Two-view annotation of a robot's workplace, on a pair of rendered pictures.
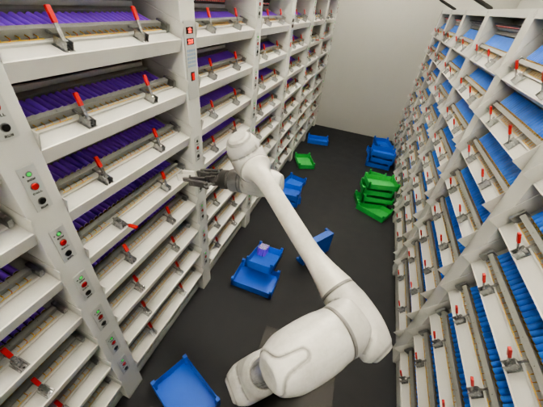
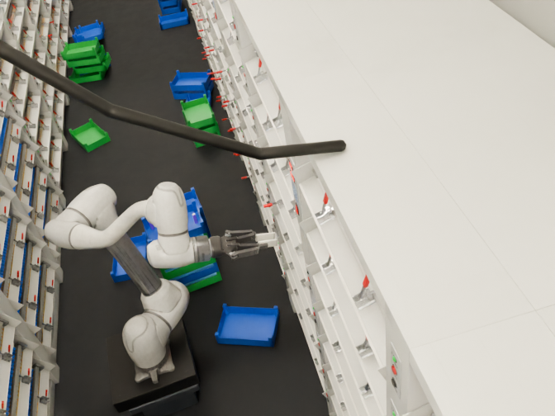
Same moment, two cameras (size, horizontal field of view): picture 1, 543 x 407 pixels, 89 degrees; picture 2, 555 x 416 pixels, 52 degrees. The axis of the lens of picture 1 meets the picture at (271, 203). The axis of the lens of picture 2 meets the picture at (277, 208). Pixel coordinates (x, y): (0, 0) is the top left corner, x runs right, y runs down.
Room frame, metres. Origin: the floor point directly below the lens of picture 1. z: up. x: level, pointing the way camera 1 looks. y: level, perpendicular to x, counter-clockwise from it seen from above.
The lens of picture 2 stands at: (2.26, -0.13, 2.50)
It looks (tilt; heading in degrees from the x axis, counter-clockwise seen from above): 43 degrees down; 157
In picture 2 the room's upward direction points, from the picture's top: 11 degrees counter-clockwise
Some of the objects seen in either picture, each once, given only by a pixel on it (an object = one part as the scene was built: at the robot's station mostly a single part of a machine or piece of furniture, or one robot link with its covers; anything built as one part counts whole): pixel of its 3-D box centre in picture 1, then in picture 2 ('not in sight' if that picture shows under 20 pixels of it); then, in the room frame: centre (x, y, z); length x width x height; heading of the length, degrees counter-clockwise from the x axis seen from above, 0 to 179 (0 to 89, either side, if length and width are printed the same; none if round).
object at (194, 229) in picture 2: not in sight; (173, 224); (0.00, 0.21, 0.44); 0.30 x 0.20 x 0.08; 81
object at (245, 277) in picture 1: (255, 277); not in sight; (1.27, 0.05, 0.04); 0.30 x 0.20 x 0.08; 74
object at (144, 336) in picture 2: not in sight; (143, 338); (0.59, -0.17, 0.44); 0.18 x 0.16 x 0.22; 124
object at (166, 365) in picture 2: not in sight; (152, 361); (0.61, -0.19, 0.31); 0.22 x 0.18 x 0.06; 167
